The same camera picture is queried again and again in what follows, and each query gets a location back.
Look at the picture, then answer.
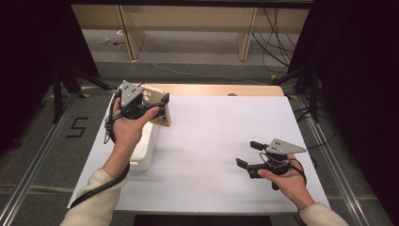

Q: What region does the black floor cable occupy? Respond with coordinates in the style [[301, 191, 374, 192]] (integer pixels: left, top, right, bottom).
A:
[[294, 105, 334, 150]]

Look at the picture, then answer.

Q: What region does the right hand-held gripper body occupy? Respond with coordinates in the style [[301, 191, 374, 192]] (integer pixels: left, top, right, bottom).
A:
[[247, 138, 308, 180]]

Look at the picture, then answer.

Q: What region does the black curtain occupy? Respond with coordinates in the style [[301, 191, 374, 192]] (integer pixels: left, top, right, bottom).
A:
[[0, 0, 101, 154], [287, 0, 399, 220]]

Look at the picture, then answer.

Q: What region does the white plastic storage box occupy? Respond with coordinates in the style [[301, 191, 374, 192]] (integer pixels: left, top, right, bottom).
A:
[[117, 83, 168, 172]]

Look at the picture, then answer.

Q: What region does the light wooden table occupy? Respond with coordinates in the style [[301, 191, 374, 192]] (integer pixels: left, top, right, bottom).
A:
[[147, 83, 285, 98]]

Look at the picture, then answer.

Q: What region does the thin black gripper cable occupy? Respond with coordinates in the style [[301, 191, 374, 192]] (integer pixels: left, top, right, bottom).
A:
[[290, 157, 308, 186]]

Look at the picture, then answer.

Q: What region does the bundle of black hanging cables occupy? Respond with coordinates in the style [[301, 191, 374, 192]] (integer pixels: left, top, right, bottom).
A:
[[251, 8, 298, 75]]

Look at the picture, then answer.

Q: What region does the person's left hand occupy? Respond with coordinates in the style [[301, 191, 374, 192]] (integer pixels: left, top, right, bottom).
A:
[[111, 97, 160, 153]]

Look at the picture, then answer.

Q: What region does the white board sheet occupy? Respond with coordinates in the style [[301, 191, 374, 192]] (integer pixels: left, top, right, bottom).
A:
[[67, 93, 331, 216]]

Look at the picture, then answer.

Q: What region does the small wooden block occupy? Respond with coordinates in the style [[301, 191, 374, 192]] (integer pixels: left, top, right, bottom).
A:
[[141, 86, 172, 128]]

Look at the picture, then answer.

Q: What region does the black tripod stand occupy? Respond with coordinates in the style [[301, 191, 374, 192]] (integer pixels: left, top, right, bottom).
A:
[[269, 64, 322, 124], [51, 64, 119, 124]]

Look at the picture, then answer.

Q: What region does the aluminium floor rail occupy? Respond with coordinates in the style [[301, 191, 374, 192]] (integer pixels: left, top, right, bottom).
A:
[[0, 93, 80, 226], [296, 93, 375, 226]]

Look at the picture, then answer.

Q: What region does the person's right hand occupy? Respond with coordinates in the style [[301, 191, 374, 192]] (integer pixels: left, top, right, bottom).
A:
[[257, 153, 315, 211]]

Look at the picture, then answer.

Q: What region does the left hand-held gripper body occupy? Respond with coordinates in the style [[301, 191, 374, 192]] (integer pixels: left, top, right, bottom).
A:
[[119, 80, 161, 121]]

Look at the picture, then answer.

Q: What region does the wooden desk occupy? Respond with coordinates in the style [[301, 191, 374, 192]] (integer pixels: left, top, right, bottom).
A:
[[71, 4, 311, 62]]

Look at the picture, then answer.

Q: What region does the thick black gripper cable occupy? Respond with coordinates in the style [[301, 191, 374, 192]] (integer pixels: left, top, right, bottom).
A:
[[70, 89, 132, 209]]

